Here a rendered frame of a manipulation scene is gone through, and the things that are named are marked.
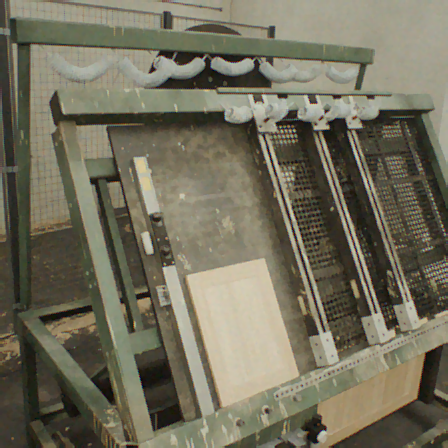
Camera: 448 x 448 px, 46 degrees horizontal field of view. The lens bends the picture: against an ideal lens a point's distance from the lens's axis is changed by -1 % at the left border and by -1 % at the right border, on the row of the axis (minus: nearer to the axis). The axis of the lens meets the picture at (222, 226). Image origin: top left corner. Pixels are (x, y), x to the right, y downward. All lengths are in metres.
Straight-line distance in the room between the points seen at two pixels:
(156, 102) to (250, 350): 1.00
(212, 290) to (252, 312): 0.19
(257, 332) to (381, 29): 5.98
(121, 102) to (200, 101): 0.35
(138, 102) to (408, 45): 5.71
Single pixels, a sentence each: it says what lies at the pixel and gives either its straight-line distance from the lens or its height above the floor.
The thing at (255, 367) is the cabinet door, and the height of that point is 0.97.
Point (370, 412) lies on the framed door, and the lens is 3.08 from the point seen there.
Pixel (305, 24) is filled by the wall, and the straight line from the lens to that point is 8.23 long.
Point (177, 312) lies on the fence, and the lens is 1.90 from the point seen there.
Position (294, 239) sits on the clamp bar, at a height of 1.36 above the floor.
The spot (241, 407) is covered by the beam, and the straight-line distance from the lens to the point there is 1.99.
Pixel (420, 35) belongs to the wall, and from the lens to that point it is 7.39.
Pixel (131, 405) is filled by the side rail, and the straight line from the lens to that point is 1.79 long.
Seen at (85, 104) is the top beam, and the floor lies 1.90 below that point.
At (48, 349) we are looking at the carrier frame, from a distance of 2.58.
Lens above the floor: 2.05
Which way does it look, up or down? 17 degrees down
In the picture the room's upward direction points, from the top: 3 degrees clockwise
